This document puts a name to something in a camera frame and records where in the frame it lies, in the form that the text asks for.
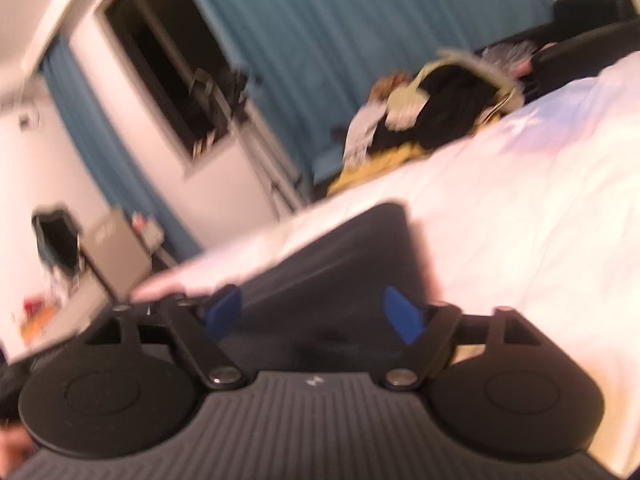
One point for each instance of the white pole stand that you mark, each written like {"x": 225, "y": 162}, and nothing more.
{"x": 250, "y": 135}

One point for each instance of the pile of clothes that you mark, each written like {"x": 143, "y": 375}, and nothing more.
{"x": 435, "y": 105}

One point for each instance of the narrow blue curtain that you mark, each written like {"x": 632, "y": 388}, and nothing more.
{"x": 95, "y": 135}

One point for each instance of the white desk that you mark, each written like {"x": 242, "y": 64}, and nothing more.
{"x": 60, "y": 310}

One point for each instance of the wide blue curtain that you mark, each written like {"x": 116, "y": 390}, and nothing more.
{"x": 350, "y": 35}

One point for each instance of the grey folding chair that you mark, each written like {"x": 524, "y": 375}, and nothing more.
{"x": 120, "y": 255}

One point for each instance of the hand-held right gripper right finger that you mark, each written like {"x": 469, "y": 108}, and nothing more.
{"x": 402, "y": 317}

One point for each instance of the bed with pink-white sheet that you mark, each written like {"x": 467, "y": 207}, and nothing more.
{"x": 525, "y": 220}

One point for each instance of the dark window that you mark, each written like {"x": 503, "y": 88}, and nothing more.
{"x": 160, "y": 50}

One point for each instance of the black pants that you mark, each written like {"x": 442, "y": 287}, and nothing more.
{"x": 340, "y": 270}

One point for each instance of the clutter of toiletries on desk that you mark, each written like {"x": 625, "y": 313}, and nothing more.
{"x": 34, "y": 317}

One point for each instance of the black sofa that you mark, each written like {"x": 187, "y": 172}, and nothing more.
{"x": 585, "y": 30}

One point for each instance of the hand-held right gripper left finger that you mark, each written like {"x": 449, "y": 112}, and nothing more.
{"x": 224, "y": 310}

